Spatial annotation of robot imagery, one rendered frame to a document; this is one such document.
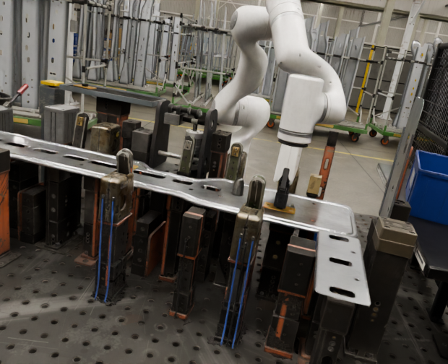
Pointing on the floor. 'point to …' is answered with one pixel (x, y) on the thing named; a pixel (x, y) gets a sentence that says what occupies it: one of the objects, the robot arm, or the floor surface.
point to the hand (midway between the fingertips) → (281, 198)
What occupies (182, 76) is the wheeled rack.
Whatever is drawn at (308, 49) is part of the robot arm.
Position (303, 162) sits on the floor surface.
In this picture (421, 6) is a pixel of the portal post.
